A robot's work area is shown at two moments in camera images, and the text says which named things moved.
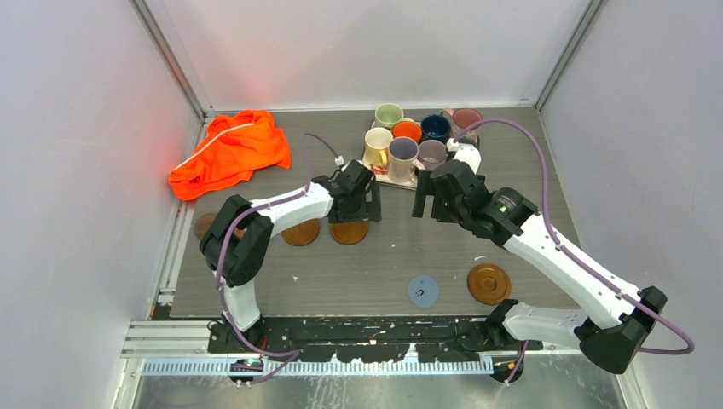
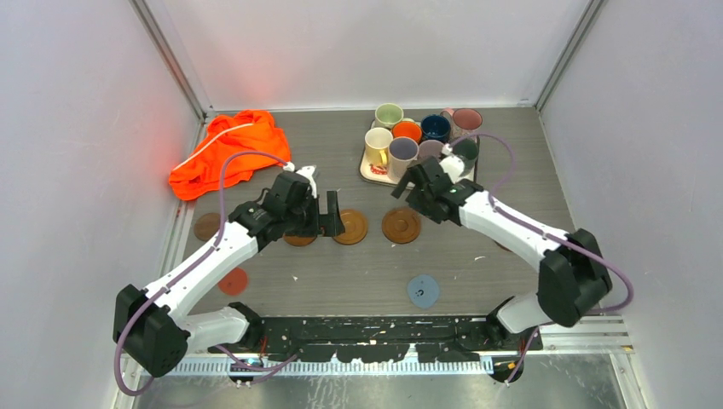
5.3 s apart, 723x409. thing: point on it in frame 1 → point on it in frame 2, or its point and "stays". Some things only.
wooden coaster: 303,233 stays
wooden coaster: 488,284 → 401,225
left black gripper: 368,210 → 320,224
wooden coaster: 204,225 stays
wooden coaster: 349,233 stays
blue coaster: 423,290 stays
